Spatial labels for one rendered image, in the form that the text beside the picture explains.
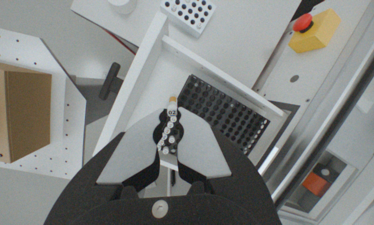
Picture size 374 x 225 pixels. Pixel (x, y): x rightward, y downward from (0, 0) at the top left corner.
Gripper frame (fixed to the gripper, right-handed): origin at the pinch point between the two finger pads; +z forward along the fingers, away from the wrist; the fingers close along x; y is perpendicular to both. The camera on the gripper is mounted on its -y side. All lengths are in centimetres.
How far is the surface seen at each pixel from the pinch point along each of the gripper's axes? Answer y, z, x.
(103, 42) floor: -9, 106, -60
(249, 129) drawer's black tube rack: 12.1, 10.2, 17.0
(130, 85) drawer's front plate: 0.0, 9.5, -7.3
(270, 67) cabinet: 1.9, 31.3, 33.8
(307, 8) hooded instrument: -25, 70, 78
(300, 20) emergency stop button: -11.0, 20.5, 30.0
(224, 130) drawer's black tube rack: 11.6, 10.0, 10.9
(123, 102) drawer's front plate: 2.8, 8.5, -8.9
